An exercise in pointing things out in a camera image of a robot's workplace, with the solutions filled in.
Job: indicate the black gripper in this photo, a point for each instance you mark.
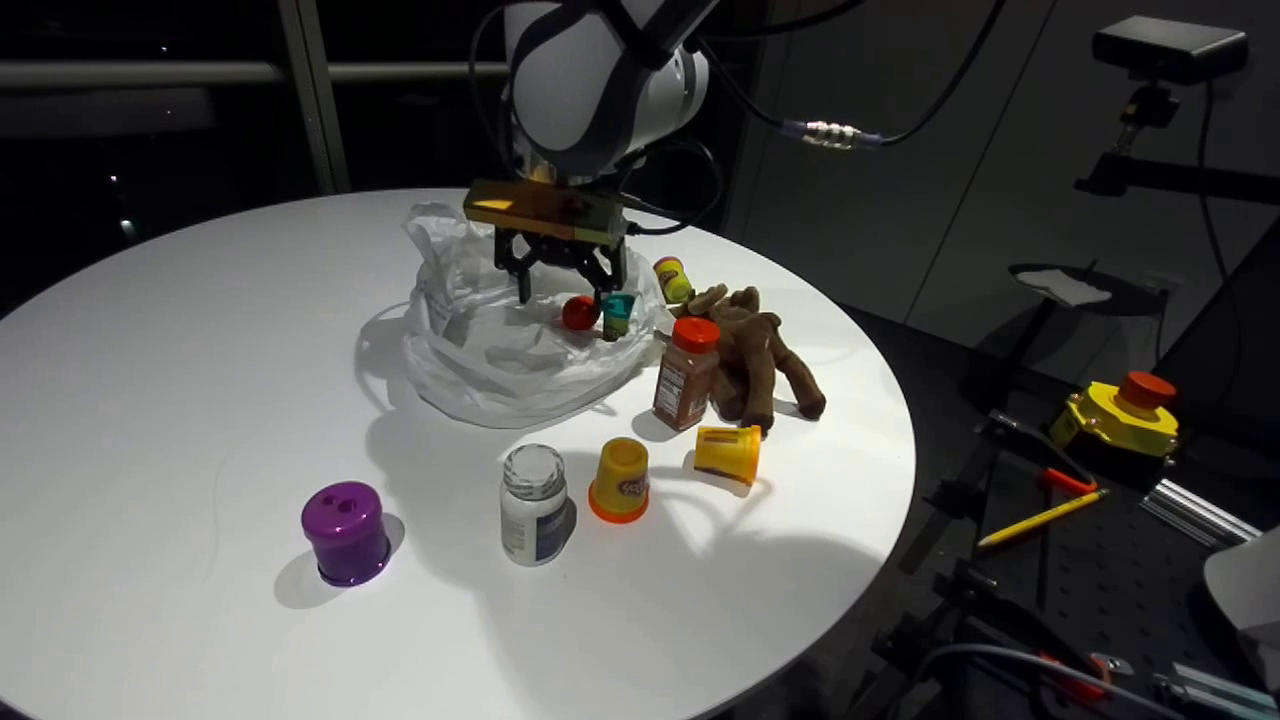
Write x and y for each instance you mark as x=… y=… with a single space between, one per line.
x=561 y=255

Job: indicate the small tub teal lid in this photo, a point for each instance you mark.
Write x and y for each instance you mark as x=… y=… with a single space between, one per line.
x=617 y=317

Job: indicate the small tub yellow-green lid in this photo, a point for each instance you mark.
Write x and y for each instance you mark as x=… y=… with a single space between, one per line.
x=673 y=281

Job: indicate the brown spice bottle red cap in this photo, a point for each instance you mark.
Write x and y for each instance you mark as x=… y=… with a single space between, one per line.
x=685 y=381

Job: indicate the yellow tub with orange lid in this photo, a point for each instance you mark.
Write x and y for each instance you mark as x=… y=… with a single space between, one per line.
x=622 y=480

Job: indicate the brown plush moose toy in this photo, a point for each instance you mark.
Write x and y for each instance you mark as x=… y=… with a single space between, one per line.
x=760 y=354

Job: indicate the white pill bottle blue label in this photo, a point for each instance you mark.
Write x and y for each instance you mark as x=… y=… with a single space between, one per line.
x=536 y=512

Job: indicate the yellow block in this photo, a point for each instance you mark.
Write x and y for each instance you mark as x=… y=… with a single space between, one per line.
x=730 y=453

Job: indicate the small tub purple lid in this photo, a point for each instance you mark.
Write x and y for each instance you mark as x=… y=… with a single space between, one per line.
x=346 y=539

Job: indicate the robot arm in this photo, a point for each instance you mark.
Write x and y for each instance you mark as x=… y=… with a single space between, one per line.
x=602 y=87

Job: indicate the white plastic bag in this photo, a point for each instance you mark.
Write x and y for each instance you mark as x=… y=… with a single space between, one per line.
x=466 y=366

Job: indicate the grey window railing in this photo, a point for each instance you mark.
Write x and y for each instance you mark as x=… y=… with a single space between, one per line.
x=160 y=73

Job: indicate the grey flat plate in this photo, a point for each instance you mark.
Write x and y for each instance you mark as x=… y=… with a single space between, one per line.
x=1065 y=287

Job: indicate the yellow pencil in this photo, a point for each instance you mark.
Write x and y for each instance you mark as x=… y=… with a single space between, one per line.
x=1043 y=518

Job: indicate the yellow emergency stop button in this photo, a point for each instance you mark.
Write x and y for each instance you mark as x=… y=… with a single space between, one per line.
x=1112 y=423

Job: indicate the grey panel corner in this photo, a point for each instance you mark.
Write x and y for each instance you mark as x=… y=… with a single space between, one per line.
x=1254 y=603

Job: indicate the gold wrist camera block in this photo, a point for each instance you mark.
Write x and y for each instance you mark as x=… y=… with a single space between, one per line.
x=546 y=208

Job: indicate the grey window post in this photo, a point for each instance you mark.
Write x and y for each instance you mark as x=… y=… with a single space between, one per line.
x=313 y=92

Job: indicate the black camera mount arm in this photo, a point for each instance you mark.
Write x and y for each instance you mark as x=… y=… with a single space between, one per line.
x=1174 y=177

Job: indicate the black camera on stand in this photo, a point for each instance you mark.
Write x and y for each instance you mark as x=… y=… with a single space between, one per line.
x=1170 y=47

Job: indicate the aluminium rail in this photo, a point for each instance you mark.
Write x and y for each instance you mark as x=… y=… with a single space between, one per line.
x=1202 y=505

